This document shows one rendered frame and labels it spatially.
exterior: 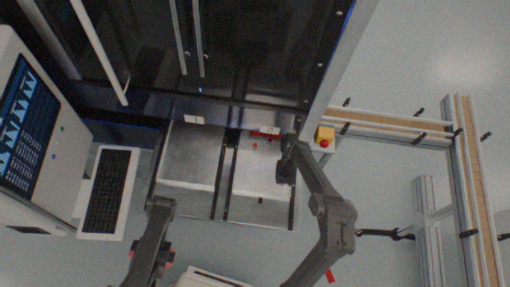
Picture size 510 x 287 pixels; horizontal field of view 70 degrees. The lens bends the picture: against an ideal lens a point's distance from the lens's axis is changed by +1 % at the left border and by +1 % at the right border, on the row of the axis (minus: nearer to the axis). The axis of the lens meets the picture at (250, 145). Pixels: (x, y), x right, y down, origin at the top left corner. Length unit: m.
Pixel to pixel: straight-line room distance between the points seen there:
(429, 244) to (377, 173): 0.82
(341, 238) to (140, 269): 0.47
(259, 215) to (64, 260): 1.45
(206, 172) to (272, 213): 0.35
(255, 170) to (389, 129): 0.68
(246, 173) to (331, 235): 0.83
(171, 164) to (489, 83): 2.85
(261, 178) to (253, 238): 0.89
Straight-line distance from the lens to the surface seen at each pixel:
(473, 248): 1.84
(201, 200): 1.62
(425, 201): 2.25
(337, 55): 1.18
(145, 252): 0.95
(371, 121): 1.86
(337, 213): 0.92
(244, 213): 1.60
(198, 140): 1.72
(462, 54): 3.79
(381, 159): 2.89
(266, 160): 1.69
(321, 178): 1.03
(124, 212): 1.74
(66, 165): 1.69
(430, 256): 2.18
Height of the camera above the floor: 2.43
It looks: 65 degrees down
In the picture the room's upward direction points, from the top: 9 degrees clockwise
